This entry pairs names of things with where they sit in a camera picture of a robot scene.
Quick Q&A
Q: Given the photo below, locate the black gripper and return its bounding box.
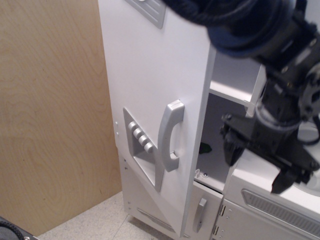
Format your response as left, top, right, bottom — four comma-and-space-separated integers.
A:
220, 109, 320, 194

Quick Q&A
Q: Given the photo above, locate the silver fridge door handle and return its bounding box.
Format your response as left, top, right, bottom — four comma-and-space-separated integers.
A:
157, 99, 185, 172

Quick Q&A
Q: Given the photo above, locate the white toy fridge door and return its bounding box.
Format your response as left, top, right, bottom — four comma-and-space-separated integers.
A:
98, 0, 210, 238

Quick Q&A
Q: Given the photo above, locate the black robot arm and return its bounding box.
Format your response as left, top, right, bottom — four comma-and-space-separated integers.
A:
166, 0, 320, 194

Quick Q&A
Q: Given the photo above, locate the green item inside fridge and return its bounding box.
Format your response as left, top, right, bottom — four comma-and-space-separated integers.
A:
199, 142, 212, 154

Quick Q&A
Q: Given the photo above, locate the white fridge interior shelf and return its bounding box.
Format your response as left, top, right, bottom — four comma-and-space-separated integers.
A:
209, 80, 257, 107

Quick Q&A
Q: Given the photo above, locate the white toy kitchen cabinet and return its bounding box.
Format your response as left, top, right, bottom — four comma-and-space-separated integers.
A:
212, 62, 320, 240

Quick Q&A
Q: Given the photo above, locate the silver toy sink basin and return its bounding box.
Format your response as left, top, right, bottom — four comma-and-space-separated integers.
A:
297, 122, 320, 197

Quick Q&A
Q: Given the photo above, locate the brass upper door hinge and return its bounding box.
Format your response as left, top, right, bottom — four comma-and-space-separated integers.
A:
219, 204, 226, 216

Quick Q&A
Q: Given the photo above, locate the brass door hinge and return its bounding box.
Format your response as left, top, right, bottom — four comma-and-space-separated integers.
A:
213, 225, 219, 236
219, 204, 226, 216

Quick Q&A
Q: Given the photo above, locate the white lower freezer door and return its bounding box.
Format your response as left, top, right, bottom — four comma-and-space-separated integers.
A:
184, 181, 223, 240

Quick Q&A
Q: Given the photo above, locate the silver oven vent panel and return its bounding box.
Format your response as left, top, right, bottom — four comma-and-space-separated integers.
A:
241, 189, 320, 239

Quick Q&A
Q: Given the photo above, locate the brass lower door hinge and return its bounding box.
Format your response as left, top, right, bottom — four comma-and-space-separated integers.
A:
213, 225, 219, 236

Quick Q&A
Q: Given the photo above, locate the silver ice dispenser panel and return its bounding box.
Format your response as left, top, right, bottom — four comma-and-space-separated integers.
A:
123, 108, 165, 193

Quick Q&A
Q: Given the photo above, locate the silver top vent panel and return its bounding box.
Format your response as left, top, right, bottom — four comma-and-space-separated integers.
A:
125, 0, 166, 29

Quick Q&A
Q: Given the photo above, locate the dark object bottom left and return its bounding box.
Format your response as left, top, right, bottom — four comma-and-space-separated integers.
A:
0, 217, 38, 240

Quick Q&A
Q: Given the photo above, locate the silver lower door handle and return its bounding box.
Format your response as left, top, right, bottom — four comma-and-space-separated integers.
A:
192, 198, 207, 233

